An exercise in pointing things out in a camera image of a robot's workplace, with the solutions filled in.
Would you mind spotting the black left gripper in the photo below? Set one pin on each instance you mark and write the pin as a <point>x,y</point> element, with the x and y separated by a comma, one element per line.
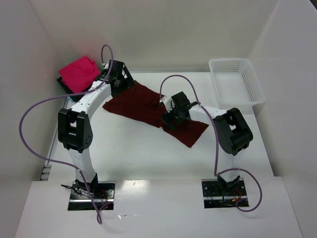
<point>126,83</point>

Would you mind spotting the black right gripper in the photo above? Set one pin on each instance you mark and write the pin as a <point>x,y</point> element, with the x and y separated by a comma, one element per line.
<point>171,120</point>

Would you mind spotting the dark red t shirt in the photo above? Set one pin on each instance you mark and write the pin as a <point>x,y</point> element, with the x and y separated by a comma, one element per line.
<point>142,104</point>

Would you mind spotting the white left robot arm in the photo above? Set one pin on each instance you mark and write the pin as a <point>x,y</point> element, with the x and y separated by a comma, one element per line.
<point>74,128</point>

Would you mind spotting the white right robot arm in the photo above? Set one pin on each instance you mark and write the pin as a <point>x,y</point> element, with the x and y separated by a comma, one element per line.
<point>232,133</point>

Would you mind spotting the pink folded t shirt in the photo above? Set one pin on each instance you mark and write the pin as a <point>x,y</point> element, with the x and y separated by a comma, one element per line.
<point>80,74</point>

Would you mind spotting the black folded t shirt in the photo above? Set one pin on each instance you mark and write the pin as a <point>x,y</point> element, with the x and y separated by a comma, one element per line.
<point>68,91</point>

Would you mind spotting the white plastic basket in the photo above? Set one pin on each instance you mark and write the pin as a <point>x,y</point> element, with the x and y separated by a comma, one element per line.
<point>236,82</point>

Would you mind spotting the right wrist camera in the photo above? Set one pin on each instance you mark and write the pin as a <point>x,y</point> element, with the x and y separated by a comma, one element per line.
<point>166,102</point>

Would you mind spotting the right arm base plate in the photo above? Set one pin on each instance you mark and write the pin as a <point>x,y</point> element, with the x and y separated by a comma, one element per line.
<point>216,197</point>

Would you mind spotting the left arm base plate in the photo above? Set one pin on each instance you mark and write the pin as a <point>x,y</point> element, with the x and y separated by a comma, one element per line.
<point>80,201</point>

